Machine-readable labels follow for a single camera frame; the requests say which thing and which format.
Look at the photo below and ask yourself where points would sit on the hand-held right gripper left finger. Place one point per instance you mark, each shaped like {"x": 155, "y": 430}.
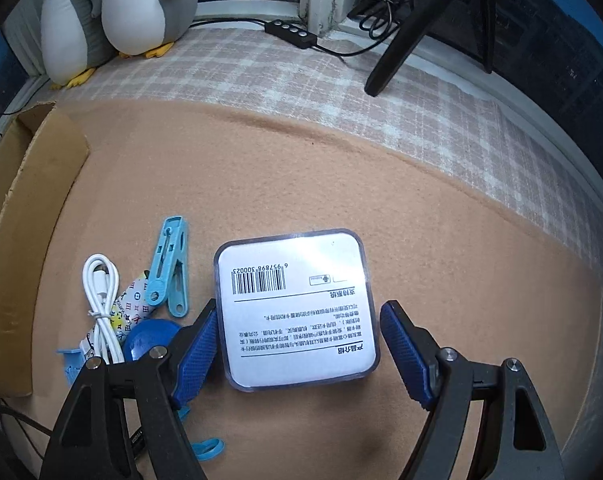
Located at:
{"x": 199, "y": 355}

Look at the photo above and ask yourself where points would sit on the light blue plastic loop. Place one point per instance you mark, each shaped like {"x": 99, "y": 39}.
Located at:
{"x": 209, "y": 447}

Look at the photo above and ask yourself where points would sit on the large grey penguin plush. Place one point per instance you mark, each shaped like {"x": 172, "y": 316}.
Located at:
{"x": 61, "y": 35}

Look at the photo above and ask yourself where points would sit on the plaid cloth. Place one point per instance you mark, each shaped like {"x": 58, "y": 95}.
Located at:
{"x": 281, "y": 75}

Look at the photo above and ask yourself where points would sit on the clear square case white label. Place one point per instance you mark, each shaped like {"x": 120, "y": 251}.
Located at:
{"x": 296, "y": 320}

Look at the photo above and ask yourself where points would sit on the cardboard box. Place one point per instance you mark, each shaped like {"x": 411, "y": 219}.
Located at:
{"x": 36, "y": 210}

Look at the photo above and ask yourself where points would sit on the tan blanket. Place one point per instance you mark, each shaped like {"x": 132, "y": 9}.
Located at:
{"x": 331, "y": 170}

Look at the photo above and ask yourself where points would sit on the blue round lid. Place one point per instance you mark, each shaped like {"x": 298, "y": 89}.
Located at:
{"x": 149, "y": 337}

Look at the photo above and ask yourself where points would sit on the black tripod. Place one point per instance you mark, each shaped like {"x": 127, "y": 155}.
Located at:
{"x": 396, "y": 45}

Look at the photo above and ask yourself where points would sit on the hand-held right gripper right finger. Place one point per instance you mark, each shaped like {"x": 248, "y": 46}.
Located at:
{"x": 406, "y": 355}

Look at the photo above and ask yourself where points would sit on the patterned white tube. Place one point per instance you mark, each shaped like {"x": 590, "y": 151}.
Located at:
{"x": 129, "y": 310}

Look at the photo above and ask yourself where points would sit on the small grey penguin plush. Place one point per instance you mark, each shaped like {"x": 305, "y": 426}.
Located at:
{"x": 141, "y": 10}

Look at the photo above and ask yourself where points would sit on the light blue clothespin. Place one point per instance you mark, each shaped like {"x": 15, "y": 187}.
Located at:
{"x": 169, "y": 255}

